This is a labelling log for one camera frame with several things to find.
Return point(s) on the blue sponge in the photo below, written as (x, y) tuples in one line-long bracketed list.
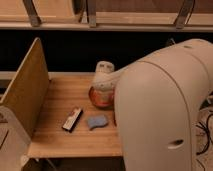
[(97, 121)]

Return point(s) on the middle metal shelf bracket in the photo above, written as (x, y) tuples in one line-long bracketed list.
[(91, 12)]

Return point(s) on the left wooden side panel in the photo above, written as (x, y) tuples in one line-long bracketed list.
[(24, 96)]

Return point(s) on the right metal shelf bracket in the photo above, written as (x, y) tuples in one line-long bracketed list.
[(184, 14)]

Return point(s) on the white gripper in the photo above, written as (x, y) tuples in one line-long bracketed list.
[(105, 79)]

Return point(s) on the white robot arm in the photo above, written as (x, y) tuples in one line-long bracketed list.
[(156, 101)]

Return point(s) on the metal shelf bracket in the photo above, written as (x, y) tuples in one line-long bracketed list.
[(184, 14), (91, 12), (34, 19)]

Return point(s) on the left metal shelf bracket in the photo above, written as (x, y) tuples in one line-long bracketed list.
[(34, 19)]

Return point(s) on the red round bowl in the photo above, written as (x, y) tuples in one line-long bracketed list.
[(101, 99)]

